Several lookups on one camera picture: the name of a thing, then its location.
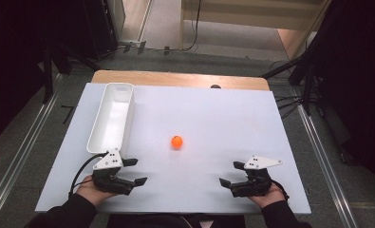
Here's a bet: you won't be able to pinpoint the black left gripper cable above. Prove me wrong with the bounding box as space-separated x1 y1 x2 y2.
67 151 110 200

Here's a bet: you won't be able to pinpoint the person's left hand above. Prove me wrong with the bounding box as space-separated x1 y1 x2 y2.
75 175 121 208

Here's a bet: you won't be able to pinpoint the metal floor rail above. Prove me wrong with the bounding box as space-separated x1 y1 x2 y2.
0 73 65 228
296 104 359 228

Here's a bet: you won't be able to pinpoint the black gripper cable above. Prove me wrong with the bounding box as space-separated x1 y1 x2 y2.
271 179 291 201
67 151 110 200

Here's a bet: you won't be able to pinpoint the orange ball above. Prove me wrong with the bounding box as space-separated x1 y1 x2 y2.
170 135 184 150

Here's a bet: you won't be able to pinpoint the black cabinet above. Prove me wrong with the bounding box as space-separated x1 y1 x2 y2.
79 0 121 61

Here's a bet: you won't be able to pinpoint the black floor cables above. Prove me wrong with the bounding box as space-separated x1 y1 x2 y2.
273 92 307 121

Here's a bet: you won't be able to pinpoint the white board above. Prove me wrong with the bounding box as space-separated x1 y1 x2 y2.
34 82 312 216

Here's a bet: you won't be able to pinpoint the light wooden shelf unit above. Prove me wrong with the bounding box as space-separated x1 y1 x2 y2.
178 0 332 61

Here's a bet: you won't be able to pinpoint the long white plastic bin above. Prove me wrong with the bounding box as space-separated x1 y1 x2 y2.
85 82 136 155

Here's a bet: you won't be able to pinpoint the black metal stand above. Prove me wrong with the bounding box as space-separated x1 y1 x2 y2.
40 40 102 105
260 0 338 117

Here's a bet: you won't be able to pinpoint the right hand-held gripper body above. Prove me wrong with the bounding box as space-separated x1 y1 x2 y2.
228 155 284 199

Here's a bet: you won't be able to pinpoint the wooden table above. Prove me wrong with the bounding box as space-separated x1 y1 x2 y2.
90 69 271 92

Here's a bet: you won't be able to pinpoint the hanging black cable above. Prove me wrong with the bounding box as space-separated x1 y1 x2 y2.
180 0 203 52

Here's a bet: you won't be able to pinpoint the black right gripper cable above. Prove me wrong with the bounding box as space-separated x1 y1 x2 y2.
271 179 291 201

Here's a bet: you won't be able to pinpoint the person's right hand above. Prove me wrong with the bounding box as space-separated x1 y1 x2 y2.
247 182 287 210

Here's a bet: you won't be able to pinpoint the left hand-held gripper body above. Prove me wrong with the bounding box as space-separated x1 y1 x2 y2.
91 147 136 196

